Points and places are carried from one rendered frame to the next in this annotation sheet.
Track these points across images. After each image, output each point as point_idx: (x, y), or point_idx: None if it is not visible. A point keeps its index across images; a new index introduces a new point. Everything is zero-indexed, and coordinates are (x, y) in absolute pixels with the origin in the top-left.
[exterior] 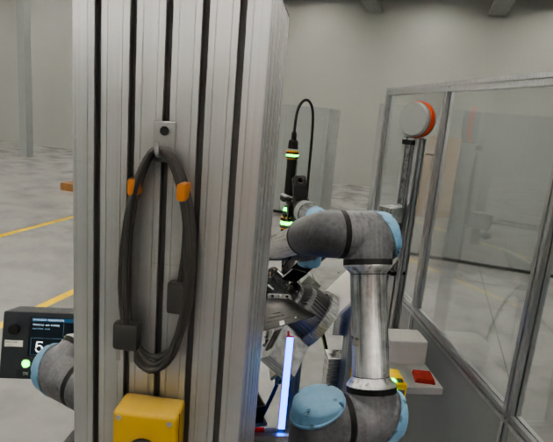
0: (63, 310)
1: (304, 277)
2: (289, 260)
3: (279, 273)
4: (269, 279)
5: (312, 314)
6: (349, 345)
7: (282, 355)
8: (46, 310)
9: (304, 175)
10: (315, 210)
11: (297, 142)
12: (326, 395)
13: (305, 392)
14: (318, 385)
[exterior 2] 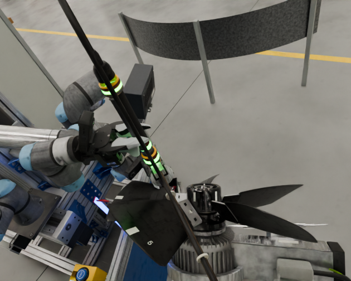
0: (135, 80)
1: (284, 261)
2: (238, 213)
3: (193, 195)
4: (186, 187)
5: (112, 219)
6: None
7: None
8: (137, 74)
9: (79, 120)
10: (24, 146)
11: (93, 72)
12: None
13: (3, 183)
14: (1, 189)
